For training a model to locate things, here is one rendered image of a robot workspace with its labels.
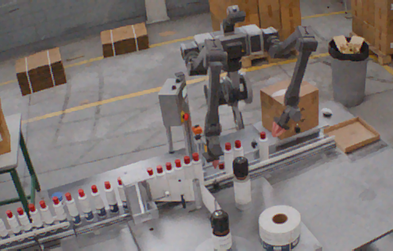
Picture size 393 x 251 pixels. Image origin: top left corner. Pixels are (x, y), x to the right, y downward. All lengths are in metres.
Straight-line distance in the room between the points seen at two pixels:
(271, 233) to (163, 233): 0.59
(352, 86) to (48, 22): 4.74
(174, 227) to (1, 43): 5.90
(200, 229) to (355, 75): 2.94
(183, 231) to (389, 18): 4.11
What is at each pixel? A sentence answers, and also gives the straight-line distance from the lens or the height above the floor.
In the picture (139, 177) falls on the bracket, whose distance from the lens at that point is 2.64.
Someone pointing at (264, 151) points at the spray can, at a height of 0.98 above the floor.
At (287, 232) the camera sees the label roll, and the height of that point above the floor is 1.02.
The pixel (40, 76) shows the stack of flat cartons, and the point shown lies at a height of 0.19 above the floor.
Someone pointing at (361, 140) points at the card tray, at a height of 0.87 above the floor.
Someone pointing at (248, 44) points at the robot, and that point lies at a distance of 3.14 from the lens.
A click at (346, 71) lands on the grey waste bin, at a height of 0.42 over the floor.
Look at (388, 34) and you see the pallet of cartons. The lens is 6.14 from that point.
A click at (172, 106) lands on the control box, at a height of 1.41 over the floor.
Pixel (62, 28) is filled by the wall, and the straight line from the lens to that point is 8.01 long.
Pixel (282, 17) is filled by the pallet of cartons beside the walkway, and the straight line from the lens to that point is 6.15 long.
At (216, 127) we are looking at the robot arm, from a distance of 2.69.
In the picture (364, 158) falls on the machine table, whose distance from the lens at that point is 3.19.
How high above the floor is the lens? 2.69
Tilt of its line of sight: 31 degrees down
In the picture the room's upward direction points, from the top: 8 degrees counter-clockwise
